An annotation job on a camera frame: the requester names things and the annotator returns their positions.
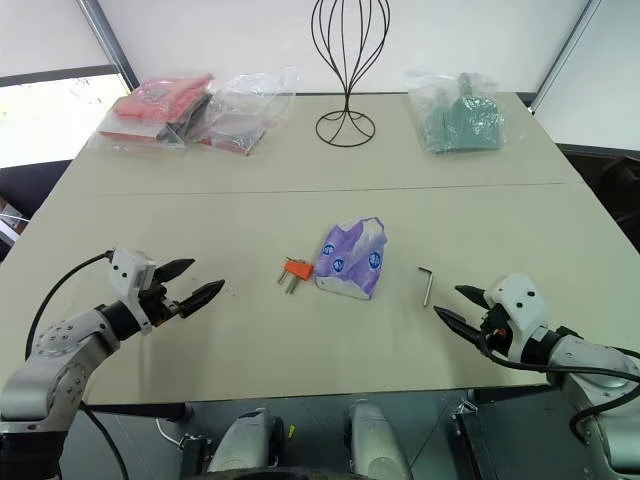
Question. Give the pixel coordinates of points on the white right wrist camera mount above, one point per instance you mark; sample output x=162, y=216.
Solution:
x=520, y=300

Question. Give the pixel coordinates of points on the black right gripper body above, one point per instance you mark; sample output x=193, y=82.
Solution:
x=496, y=334

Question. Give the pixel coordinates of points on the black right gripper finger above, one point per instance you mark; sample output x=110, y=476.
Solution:
x=474, y=295
x=462, y=326

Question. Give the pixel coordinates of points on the small yellow tag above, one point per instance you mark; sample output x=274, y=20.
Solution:
x=292, y=432

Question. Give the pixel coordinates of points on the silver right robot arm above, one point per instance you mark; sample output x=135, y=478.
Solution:
x=590, y=352

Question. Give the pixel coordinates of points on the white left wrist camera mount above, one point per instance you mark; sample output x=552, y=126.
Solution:
x=129, y=272

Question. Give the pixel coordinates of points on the dark window frame bar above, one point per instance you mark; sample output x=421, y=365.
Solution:
x=107, y=40

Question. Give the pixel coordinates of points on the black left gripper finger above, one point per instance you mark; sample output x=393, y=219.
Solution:
x=200, y=296
x=172, y=271

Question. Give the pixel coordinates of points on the clear crumpled plastic bag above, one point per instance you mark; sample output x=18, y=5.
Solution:
x=245, y=112

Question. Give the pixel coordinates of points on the purple tissue packet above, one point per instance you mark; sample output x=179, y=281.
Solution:
x=352, y=265

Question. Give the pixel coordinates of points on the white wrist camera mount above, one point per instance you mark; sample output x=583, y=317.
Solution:
x=129, y=272
x=520, y=300

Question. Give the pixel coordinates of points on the plastic bag with green dustpan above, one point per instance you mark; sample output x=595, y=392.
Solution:
x=462, y=117

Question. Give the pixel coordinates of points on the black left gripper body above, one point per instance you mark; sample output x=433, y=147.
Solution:
x=159, y=305

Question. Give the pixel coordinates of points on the silver right robot leg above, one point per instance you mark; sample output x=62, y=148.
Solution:
x=375, y=440

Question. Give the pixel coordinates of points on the silver robot leg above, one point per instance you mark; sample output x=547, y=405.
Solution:
x=375, y=440
x=245, y=440

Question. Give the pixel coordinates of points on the silver left robot leg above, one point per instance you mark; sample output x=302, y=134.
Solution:
x=245, y=440

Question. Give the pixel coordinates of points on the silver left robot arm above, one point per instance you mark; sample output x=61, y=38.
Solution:
x=55, y=355

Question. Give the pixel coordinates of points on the black chair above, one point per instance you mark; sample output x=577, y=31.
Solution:
x=607, y=185

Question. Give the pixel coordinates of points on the metal hex key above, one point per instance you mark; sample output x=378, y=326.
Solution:
x=426, y=287

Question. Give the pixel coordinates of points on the plastic bag with red items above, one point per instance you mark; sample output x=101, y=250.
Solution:
x=150, y=102

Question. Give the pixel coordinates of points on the grey table leg bracket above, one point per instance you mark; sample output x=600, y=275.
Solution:
x=462, y=440
x=192, y=452

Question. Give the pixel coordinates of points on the grey window frame bar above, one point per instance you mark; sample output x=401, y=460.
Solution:
x=567, y=47

